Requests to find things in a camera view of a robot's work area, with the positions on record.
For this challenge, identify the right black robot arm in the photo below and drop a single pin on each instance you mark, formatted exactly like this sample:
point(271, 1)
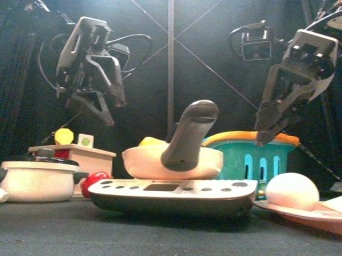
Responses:
point(327, 15)

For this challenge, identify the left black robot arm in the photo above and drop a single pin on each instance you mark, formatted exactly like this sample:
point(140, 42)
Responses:
point(26, 8)

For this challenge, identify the black pot lid with knob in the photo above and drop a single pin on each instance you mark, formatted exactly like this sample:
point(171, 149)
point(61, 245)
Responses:
point(48, 159)

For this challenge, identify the white toy pot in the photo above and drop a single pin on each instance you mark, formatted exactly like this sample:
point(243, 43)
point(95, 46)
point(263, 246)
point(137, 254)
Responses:
point(37, 183)

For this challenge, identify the small white block green dot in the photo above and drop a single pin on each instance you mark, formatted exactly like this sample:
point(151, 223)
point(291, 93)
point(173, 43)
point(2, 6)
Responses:
point(85, 140)

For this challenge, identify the teal basket with orange rim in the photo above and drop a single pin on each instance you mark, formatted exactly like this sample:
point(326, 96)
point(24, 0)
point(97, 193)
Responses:
point(251, 156)

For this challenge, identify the yellow toy lemon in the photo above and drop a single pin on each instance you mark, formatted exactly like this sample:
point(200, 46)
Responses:
point(64, 136)

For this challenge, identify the wooden toy stove block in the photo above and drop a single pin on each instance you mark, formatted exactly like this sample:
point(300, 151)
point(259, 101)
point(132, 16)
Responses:
point(91, 158)

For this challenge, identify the yellow toy food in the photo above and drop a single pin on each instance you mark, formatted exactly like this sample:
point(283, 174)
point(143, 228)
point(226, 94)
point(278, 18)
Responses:
point(149, 141)

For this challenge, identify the white toy egg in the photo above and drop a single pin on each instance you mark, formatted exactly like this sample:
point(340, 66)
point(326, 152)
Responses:
point(291, 191)

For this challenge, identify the red toy fruit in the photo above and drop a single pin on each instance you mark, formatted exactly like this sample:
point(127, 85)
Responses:
point(92, 181)

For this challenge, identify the white flat toy piece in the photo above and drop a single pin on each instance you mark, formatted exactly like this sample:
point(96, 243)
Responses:
point(334, 204)

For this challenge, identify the pink plate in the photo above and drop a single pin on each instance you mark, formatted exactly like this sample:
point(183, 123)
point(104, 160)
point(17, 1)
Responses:
point(311, 218)

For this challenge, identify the white black kitchen scale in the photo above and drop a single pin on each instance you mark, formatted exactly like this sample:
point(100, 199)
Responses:
point(173, 196)

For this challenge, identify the small white toy piece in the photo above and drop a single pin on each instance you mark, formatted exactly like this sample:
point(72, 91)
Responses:
point(2, 195)

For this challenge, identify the black camera bracket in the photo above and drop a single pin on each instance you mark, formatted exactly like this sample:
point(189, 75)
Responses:
point(255, 43)

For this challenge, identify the vertical metal frame pole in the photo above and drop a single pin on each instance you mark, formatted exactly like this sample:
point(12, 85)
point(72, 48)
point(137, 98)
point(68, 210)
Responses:
point(169, 66)

